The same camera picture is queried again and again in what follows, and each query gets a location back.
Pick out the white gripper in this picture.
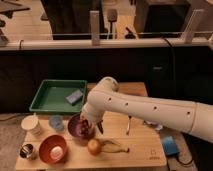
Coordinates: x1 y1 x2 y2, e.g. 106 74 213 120
81 103 104 124

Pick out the dark red grape bunch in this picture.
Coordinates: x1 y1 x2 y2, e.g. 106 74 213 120
80 120 91 137

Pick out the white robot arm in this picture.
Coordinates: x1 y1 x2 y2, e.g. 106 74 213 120
82 77 213 143

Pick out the purple bowl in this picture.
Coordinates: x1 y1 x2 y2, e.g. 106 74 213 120
68 114 95 139

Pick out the red bowl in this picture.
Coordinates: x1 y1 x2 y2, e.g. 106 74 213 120
39 135 68 164

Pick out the white object in red bowl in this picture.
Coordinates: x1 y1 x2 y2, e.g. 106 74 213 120
50 146 63 159

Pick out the blue sponge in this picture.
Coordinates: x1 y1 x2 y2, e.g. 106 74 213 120
66 90 83 105

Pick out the metal spoon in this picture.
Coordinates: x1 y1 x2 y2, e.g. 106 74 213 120
126 116 132 136

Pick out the orange apple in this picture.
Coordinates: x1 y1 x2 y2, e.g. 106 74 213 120
87 139 102 155

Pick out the green plastic tray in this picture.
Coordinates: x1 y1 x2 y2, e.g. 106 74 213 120
29 79 87 115

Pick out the clear blue glass cup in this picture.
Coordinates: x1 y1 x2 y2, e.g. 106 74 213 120
49 115 64 132

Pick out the wooden board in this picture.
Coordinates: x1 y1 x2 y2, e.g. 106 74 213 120
14 82 168 171

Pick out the white paper cup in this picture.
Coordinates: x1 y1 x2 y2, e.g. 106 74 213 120
21 114 42 136

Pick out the small metal cup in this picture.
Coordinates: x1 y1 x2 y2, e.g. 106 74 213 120
19 144 36 160

